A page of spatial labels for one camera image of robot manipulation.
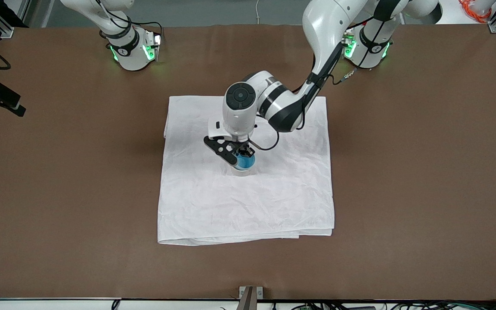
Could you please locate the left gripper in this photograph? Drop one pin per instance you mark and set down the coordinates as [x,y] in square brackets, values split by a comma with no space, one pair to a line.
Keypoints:
[244,150]

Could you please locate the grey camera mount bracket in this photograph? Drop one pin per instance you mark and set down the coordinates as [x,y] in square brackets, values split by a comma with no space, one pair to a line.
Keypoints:
[250,297]

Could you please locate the right arm base connector plate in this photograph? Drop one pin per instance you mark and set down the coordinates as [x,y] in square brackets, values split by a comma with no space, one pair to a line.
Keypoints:
[153,47]

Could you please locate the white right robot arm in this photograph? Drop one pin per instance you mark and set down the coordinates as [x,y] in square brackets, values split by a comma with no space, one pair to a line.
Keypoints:
[129,51]

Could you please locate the left arm base connector plate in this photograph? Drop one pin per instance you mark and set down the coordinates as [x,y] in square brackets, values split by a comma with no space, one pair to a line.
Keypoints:
[349,47]

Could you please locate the white folded cloth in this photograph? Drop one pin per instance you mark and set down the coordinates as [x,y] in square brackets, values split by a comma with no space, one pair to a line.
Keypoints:
[248,202]

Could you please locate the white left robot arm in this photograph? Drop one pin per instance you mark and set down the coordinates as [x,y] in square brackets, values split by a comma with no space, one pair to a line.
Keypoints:
[325,30]

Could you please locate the blue cup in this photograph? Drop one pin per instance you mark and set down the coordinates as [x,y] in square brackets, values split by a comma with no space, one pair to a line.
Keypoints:
[245,163]

